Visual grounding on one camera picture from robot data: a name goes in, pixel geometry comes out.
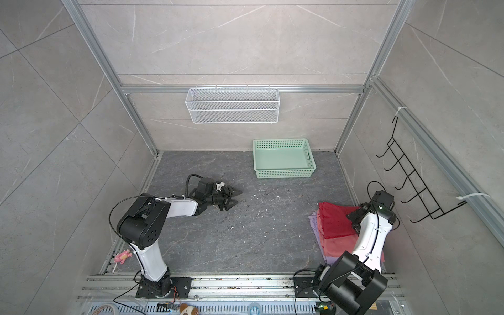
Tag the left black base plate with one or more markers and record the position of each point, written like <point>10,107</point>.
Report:
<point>179,287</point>

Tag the pink folded t shirt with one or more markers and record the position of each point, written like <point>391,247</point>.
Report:
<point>335,247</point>

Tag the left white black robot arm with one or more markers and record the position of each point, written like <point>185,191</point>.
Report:
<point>143,222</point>

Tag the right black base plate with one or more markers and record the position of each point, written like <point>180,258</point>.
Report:
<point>304,288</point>

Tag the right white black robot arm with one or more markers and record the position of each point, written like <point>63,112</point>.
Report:
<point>354,282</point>

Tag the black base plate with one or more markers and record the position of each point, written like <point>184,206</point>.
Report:
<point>304,288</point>
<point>179,287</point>

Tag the green plastic basket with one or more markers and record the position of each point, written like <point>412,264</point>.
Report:
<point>283,158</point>

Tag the black wire hook rack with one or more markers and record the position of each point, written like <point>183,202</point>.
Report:
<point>413,179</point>

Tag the white wire mesh shelf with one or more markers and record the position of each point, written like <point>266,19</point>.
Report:
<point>215,105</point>

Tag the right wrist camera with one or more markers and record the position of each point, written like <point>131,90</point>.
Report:
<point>384,199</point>

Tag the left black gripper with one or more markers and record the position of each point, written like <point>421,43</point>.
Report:
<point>228,195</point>

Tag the aluminium rail base frame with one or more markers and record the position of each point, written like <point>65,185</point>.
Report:
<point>210,293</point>

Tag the lavender folded t shirt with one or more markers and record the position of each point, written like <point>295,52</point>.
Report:
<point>314,225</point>

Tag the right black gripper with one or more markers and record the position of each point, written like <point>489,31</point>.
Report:
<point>356,215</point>

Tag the small pink toy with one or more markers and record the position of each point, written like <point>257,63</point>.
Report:
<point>121,257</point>

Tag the red t shirt with print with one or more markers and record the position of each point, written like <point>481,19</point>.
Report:
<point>333,222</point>

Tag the brown white round object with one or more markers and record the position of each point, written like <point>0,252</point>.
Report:
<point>186,309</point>

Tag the green circuit board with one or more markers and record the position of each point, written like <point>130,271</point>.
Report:
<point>325,309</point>

